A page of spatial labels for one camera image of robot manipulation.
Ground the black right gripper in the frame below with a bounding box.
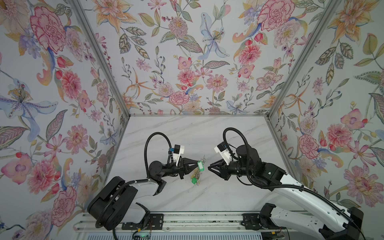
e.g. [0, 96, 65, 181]
[207, 158, 253, 182]

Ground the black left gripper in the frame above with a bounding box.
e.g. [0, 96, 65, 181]
[160, 159, 199, 182]

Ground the silver metal keyring with keys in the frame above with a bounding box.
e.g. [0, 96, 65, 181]
[191, 156, 206, 185]

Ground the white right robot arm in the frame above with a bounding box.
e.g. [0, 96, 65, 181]
[208, 143, 364, 240]

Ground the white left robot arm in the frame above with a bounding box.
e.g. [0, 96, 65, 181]
[87, 158, 204, 231]

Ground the pale mint plastic key tag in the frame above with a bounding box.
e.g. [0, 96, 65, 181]
[198, 161, 204, 172]

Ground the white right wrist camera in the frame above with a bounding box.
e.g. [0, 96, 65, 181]
[214, 142, 233, 166]

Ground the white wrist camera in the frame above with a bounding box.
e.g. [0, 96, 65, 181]
[169, 145, 185, 167]
[214, 142, 233, 166]

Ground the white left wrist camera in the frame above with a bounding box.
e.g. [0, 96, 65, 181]
[169, 145, 185, 167]

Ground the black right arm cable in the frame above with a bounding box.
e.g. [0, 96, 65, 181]
[222, 127, 367, 240]

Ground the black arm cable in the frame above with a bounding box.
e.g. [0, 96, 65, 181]
[222, 127, 367, 240]
[143, 131, 173, 179]

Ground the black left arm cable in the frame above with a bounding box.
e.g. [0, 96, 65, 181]
[143, 131, 173, 179]

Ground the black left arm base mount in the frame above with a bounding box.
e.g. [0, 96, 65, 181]
[122, 214, 164, 231]

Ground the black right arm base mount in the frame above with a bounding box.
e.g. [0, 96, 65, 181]
[240, 213, 284, 231]

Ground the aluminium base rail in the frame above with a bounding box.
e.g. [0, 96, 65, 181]
[73, 210, 331, 233]

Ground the aluminium corner frame post right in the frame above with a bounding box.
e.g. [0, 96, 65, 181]
[266, 0, 339, 120]

